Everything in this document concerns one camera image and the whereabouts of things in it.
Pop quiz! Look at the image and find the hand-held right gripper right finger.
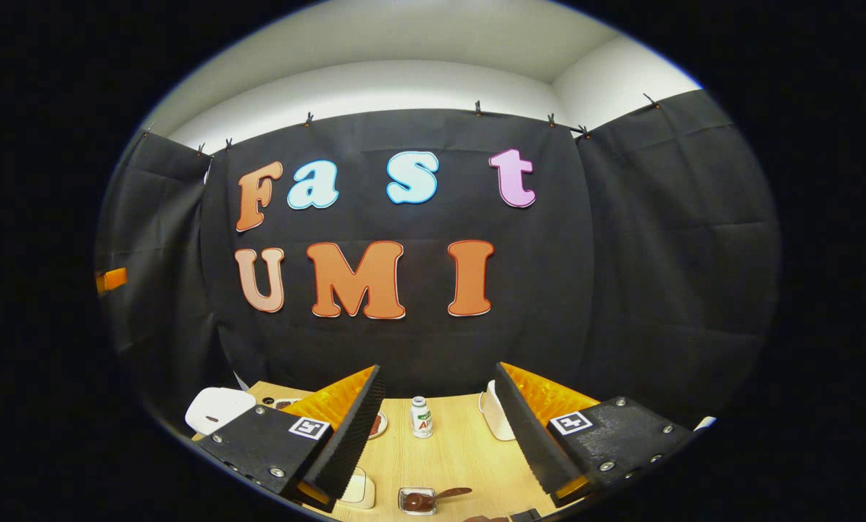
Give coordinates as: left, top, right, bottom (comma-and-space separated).
492, 361, 696, 508

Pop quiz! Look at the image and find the clear chopstick holder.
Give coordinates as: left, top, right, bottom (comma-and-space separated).
397, 486, 438, 516

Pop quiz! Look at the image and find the white toaster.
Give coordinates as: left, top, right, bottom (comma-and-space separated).
478, 379, 517, 442

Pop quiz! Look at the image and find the brown wooden spoon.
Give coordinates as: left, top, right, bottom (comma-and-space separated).
403, 486, 473, 512

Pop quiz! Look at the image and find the white drink bottle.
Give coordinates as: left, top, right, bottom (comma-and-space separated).
410, 396, 434, 439

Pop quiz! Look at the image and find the white rice cooker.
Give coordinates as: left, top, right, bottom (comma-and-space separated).
184, 386, 257, 436

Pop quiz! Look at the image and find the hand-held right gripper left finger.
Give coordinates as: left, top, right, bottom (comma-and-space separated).
196, 364, 387, 513

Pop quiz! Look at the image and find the black backdrop cloth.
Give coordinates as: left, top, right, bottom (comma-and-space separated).
93, 88, 783, 428

